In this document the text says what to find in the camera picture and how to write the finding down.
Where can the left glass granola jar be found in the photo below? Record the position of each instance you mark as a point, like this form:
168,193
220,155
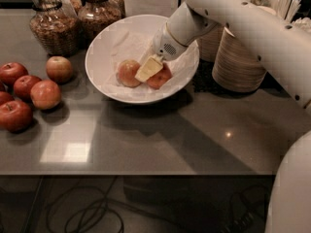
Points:
56,30

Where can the rear stack paper bowls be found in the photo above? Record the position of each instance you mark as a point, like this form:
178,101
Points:
209,44

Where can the red apple middle left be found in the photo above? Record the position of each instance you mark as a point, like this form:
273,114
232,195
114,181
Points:
23,85

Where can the black mat under bowls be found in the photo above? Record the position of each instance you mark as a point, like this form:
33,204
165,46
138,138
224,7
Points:
203,81

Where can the dark red apple bottom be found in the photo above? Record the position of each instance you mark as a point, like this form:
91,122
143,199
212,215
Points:
15,116

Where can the red apple at edge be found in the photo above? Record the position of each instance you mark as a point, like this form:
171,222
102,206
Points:
5,97

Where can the glass granola jar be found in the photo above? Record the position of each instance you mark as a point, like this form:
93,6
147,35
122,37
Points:
56,30
96,15

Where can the front stack paper bowls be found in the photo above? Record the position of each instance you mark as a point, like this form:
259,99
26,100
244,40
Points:
234,68

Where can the yellowish apple on table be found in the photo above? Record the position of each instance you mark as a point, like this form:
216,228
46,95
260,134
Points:
59,69

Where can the white ceramic bowl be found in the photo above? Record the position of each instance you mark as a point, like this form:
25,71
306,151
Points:
98,66

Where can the right glass granola jar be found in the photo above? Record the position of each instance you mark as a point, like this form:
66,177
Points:
96,15

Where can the pale red apple front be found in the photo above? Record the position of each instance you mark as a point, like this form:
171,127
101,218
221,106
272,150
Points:
45,95

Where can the white paper liner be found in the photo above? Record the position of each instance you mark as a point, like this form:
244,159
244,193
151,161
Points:
135,46

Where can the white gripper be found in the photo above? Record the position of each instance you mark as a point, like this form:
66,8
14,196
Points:
166,45

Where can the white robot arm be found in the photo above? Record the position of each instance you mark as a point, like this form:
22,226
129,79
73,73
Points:
284,51

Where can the stack paper bowls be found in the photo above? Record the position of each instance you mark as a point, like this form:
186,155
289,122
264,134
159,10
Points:
234,68
209,44

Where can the red apple far left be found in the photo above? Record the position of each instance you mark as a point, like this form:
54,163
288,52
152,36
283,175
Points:
10,72

